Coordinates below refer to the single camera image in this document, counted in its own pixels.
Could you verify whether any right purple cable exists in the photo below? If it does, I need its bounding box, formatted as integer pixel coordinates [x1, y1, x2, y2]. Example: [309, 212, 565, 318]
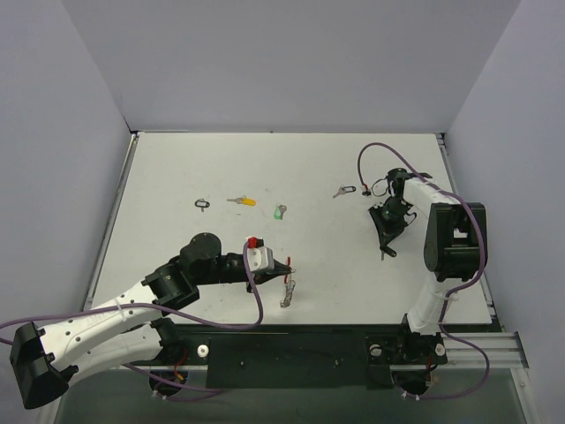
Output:
[357, 142, 491, 402]

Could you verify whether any key with black outlined tag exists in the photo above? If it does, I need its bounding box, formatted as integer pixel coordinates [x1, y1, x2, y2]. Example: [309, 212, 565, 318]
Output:
[194, 199, 210, 211]

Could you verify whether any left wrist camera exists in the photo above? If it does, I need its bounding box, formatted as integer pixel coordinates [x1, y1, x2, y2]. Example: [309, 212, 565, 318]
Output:
[245, 237, 275, 274]

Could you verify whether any key with green tag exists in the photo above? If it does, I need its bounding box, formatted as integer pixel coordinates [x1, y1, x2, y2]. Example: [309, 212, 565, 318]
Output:
[274, 204, 287, 220]

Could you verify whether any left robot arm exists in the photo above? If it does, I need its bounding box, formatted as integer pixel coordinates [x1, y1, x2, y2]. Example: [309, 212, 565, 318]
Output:
[8, 232, 293, 410]

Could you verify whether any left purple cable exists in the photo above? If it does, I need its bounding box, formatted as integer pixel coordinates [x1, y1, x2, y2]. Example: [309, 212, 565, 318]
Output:
[0, 240, 266, 402]

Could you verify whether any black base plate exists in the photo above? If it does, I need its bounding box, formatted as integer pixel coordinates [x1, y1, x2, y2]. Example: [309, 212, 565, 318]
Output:
[132, 324, 449, 392]

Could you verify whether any purple cable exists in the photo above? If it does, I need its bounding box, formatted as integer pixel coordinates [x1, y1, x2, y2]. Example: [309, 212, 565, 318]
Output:
[357, 142, 491, 402]
[0, 240, 266, 402]

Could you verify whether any key with yellow tag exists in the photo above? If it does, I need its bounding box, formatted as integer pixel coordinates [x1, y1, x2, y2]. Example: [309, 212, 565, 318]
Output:
[228, 196, 256, 207]

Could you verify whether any aluminium front rail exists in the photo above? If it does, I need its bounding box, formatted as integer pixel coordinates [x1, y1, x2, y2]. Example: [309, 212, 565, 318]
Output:
[52, 330, 529, 372]

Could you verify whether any key with clear black tag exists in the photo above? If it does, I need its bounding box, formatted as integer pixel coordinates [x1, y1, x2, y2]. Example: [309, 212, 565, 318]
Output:
[333, 185, 357, 199]

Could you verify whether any key with solid black tag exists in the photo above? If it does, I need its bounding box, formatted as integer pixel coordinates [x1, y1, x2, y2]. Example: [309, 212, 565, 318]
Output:
[380, 246, 396, 261]

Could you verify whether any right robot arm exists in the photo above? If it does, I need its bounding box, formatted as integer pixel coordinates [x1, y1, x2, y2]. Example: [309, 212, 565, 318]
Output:
[368, 168, 487, 363]

